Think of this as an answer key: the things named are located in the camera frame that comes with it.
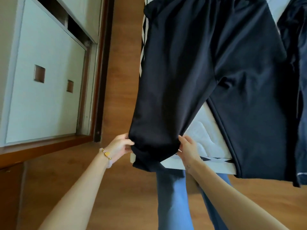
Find person's left hand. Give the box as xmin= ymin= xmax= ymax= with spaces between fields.
xmin=103 ymin=133 xmax=135 ymax=165

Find person's right hand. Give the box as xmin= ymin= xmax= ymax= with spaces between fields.
xmin=177 ymin=135 xmax=204 ymax=174

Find black shorts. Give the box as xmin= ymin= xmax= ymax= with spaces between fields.
xmin=128 ymin=0 xmax=300 ymax=187

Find black Li-Ning t-shirt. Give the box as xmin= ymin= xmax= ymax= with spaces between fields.
xmin=277 ymin=0 xmax=307 ymax=187

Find person's right forearm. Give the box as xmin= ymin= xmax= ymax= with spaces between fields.
xmin=186 ymin=163 xmax=288 ymax=230

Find person's left forearm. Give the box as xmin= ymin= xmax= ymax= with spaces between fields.
xmin=38 ymin=153 xmax=113 ymax=230

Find person's blue jeans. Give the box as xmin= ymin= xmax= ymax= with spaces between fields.
xmin=156 ymin=169 xmax=233 ymax=230

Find grey quilted mattress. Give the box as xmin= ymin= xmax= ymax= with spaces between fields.
xmin=138 ymin=0 xmax=294 ymax=162

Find white drawer panel square cutouts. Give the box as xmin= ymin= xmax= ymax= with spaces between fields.
xmin=5 ymin=0 xmax=87 ymax=143

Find pink bead bracelet gold charms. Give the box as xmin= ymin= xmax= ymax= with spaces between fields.
xmin=99 ymin=148 xmax=113 ymax=168

